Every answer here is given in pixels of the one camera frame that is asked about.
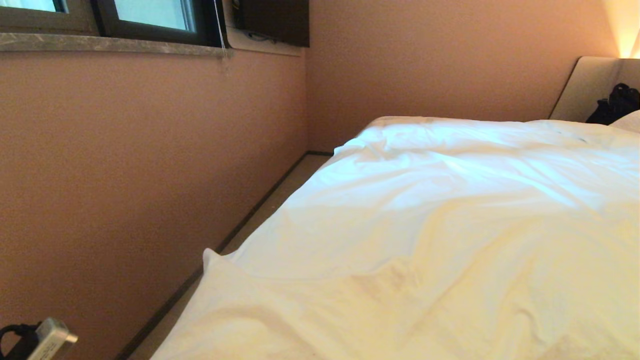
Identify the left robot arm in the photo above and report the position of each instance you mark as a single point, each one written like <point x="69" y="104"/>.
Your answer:
<point x="15" y="344"/>

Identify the white duvet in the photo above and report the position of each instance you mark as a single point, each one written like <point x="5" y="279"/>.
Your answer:
<point x="425" y="240"/>

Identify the dark framed window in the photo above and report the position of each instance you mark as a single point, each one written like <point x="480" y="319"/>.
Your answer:
<point x="145" y="17"/>

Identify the grey stone window sill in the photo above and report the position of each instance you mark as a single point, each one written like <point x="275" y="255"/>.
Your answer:
<point x="110" y="44"/>

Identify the beige padded headboard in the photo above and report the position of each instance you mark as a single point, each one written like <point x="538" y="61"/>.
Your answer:
<point x="590" y="85"/>

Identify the black bag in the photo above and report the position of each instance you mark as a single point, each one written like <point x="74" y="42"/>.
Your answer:
<point x="616" y="106"/>

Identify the white pillow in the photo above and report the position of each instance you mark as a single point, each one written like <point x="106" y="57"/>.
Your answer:
<point x="631" y="122"/>

